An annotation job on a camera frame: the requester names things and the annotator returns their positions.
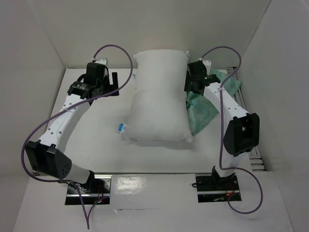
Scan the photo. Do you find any green and blue pillowcase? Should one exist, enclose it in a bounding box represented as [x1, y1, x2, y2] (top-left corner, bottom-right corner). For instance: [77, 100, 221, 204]
[186, 68, 242, 136]

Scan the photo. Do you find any white pillow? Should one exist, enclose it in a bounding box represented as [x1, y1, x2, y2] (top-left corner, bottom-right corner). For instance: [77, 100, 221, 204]
[126, 49, 193, 142]

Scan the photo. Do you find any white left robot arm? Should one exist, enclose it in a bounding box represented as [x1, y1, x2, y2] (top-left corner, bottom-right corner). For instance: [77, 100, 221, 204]
[26, 59, 119, 193]

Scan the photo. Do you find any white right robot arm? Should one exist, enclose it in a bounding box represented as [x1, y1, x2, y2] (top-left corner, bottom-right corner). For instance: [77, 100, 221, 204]
[184, 60, 260, 190]

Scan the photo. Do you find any blue white pillow label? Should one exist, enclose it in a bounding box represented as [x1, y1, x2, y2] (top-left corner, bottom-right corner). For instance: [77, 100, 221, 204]
[118, 123, 128, 141]

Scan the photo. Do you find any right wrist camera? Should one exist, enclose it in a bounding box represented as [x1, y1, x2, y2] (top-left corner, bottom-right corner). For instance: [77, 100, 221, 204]
[198, 58, 212, 74]

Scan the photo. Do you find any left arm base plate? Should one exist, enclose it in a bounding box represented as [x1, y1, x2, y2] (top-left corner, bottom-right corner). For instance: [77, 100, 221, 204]
[65, 174, 112, 205]

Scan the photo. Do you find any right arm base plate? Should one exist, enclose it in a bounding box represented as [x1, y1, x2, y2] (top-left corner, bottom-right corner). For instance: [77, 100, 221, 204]
[192, 175, 242, 203]

